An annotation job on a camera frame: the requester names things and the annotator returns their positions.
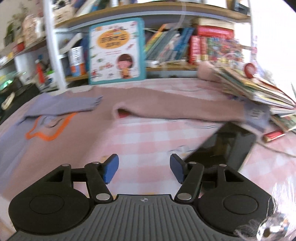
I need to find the white wrist watch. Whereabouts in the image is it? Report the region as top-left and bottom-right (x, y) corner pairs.
(1, 92), (15, 110)

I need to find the pink and purple sweater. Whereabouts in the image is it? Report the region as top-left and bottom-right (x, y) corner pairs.
(0, 86), (271, 197)

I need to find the red snack bar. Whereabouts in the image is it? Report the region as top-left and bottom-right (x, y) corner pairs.
(262, 130), (285, 143)

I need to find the white bookshelf frame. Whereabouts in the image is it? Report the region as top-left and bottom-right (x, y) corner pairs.
(43, 0), (67, 90)

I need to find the white charging cable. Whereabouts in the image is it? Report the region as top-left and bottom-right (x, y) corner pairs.
(176, 0), (188, 31)

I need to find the row of upright books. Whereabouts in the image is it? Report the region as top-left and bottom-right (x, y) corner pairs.
(144, 23), (195, 64)

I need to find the black smartphone on table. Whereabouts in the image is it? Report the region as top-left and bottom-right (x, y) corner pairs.
(185, 122), (256, 171)

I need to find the stack of picture books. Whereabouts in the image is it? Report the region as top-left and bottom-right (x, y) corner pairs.
(214, 67), (295, 132)

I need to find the white power adapter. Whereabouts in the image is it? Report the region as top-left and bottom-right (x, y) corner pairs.
(145, 60), (159, 68)

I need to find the red tassel ornament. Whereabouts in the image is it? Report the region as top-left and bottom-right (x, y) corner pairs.
(35, 59), (45, 84)

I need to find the floral fabric bag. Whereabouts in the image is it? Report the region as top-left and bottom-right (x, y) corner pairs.
(22, 15), (45, 47)

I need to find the pink plush ball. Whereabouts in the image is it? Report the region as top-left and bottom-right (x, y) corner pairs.
(197, 61), (220, 82)

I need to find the pink checkered desk mat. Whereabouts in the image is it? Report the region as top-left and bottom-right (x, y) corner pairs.
(0, 77), (296, 241)

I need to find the red round ornament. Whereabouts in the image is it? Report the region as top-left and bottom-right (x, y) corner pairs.
(244, 63), (257, 79)

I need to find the teal children's sound book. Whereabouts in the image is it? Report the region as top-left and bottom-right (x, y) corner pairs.
(88, 18), (146, 85)

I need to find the red thick dictionary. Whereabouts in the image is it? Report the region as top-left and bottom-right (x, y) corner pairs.
(197, 26), (234, 39)

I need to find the usmile toothbrush box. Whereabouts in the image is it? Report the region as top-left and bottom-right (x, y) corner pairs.
(68, 46), (86, 77)

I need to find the white jar green lid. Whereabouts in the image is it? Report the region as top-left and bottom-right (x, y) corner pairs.
(45, 70), (57, 88)

